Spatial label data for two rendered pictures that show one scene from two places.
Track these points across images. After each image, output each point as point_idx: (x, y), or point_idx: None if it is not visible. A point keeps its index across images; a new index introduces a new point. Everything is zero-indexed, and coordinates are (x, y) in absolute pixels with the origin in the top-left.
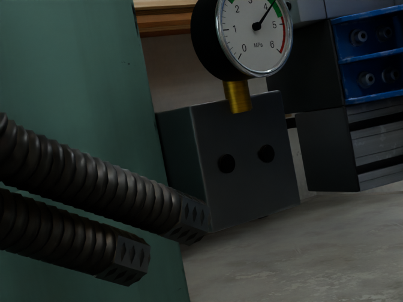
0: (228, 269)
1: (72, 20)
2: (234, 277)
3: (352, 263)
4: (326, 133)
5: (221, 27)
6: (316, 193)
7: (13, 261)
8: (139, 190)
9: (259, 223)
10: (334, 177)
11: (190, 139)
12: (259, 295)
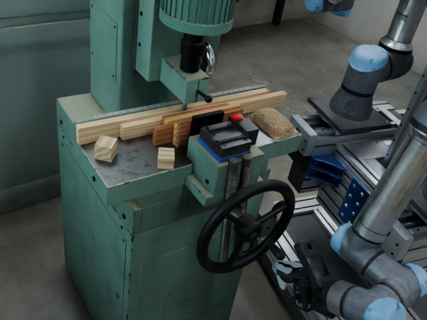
0: (250, 70)
1: (250, 202)
2: (251, 78)
3: (305, 94)
4: (298, 174)
5: (277, 216)
6: (309, 15)
7: None
8: None
9: (274, 30)
10: (295, 184)
11: (263, 224)
12: None
